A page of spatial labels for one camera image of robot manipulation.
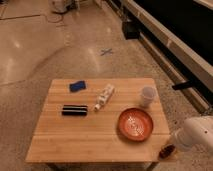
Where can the white machine base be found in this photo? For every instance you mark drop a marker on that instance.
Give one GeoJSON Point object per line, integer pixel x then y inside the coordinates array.
{"type": "Point", "coordinates": [62, 6]}

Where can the orange ceramic bowl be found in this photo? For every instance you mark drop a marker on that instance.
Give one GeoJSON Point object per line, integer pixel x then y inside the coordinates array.
{"type": "Point", "coordinates": [135, 124]}

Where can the long white bench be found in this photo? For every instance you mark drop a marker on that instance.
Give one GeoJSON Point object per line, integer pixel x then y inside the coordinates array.
{"type": "Point", "coordinates": [182, 32]}

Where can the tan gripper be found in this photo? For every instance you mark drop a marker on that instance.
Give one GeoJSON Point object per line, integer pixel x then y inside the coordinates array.
{"type": "Point", "coordinates": [173, 156]}

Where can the blue sponge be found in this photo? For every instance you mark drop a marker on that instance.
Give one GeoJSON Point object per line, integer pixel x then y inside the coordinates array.
{"type": "Point", "coordinates": [77, 86]}

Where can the black box on floor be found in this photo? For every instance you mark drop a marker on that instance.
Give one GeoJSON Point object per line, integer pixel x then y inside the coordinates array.
{"type": "Point", "coordinates": [130, 31]}

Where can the white tube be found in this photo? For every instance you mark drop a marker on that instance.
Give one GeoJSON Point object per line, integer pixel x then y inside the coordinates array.
{"type": "Point", "coordinates": [104, 96]}

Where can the wooden table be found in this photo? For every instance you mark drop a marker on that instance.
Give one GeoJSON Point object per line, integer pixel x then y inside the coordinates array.
{"type": "Point", "coordinates": [94, 138]}

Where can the black rectangular case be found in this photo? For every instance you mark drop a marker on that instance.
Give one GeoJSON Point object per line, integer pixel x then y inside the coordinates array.
{"type": "Point", "coordinates": [74, 110]}

